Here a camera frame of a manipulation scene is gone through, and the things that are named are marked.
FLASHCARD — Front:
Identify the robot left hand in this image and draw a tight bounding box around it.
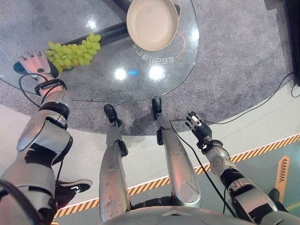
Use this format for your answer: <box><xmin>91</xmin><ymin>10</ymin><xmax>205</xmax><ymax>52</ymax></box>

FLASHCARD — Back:
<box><xmin>18</xmin><ymin>50</ymin><xmax>60</xmax><ymax>82</ymax></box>

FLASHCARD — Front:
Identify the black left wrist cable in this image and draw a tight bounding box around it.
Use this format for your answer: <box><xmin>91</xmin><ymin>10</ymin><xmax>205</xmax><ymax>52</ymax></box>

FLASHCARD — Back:
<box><xmin>18</xmin><ymin>73</ymin><xmax>68</xmax><ymax>109</ymax></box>

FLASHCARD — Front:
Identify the robot torso silver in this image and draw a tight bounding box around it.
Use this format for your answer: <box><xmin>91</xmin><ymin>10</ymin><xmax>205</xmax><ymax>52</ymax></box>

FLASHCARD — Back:
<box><xmin>102</xmin><ymin>196</ymin><xmax>261</xmax><ymax>225</ymax></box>

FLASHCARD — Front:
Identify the orange black hazard tape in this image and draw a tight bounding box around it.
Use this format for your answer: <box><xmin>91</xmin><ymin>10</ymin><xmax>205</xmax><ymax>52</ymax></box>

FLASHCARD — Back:
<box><xmin>50</xmin><ymin>133</ymin><xmax>300</xmax><ymax>225</ymax></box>

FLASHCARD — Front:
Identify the teal round object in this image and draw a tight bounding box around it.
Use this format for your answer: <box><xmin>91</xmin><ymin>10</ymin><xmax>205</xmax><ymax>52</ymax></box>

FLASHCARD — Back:
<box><xmin>12</xmin><ymin>60</ymin><xmax>27</xmax><ymax>74</ymax></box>

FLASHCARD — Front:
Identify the robot right leg silver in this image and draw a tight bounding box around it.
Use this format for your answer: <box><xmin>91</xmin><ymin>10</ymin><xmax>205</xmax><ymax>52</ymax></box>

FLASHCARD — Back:
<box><xmin>151</xmin><ymin>97</ymin><xmax>203</xmax><ymax>210</ymax></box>

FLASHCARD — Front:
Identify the robot left leg silver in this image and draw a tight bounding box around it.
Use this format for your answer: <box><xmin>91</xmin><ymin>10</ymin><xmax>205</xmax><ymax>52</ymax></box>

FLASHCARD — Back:
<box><xmin>98</xmin><ymin>104</ymin><xmax>132</xmax><ymax>223</ymax></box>

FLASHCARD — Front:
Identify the black cable along leg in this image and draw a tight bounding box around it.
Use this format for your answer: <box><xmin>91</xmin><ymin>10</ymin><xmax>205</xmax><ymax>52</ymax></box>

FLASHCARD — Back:
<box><xmin>168</xmin><ymin>120</ymin><xmax>238</xmax><ymax>219</ymax></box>

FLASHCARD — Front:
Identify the black cabinet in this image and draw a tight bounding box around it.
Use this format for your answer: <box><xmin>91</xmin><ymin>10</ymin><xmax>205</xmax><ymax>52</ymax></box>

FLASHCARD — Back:
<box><xmin>284</xmin><ymin>0</ymin><xmax>300</xmax><ymax>87</ymax></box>

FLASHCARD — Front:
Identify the black table base tube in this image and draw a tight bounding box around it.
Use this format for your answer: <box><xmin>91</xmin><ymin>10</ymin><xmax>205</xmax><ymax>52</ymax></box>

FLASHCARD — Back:
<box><xmin>44</xmin><ymin>0</ymin><xmax>181</xmax><ymax>52</ymax></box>

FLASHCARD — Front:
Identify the grey round carpet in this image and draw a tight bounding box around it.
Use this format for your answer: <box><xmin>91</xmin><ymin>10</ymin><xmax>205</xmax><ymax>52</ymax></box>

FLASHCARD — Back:
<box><xmin>0</xmin><ymin>0</ymin><xmax>296</xmax><ymax>137</ymax></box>

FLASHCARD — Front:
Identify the long black floor cable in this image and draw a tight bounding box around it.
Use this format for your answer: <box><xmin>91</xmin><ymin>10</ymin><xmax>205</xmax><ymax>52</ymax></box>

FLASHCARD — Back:
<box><xmin>169</xmin><ymin>71</ymin><xmax>300</xmax><ymax>125</ymax></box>

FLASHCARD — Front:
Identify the orange arrow floor sticker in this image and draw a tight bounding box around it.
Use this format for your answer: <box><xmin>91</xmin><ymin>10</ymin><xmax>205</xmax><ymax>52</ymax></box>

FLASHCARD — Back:
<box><xmin>274</xmin><ymin>155</ymin><xmax>291</xmax><ymax>197</ymax></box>

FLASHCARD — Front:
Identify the person's black white shoe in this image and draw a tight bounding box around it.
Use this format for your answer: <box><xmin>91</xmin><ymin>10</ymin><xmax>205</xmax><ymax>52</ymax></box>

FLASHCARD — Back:
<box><xmin>54</xmin><ymin>179</ymin><xmax>93</xmax><ymax>207</ymax></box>

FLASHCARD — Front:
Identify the robot leg silver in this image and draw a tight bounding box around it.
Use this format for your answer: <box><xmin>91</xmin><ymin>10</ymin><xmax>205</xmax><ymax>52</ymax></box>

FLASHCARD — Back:
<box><xmin>98</xmin><ymin>104</ymin><xmax>132</xmax><ymax>223</ymax></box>
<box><xmin>151</xmin><ymin>97</ymin><xmax>203</xmax><ymax>210</ymax></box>

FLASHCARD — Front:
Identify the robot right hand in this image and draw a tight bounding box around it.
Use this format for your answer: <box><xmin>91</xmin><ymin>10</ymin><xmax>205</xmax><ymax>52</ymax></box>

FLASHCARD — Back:
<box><xmin>185</xmin><ymin>111</ymin><xmax>213</xmax><ymax>142</ymax></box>

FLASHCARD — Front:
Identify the green grape bunch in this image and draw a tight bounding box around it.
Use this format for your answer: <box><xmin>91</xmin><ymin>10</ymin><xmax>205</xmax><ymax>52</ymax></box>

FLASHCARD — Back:
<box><xmin>45</xmin><ymin>32</ymin><xmax>102</xmax><ymax>73</ymax></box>

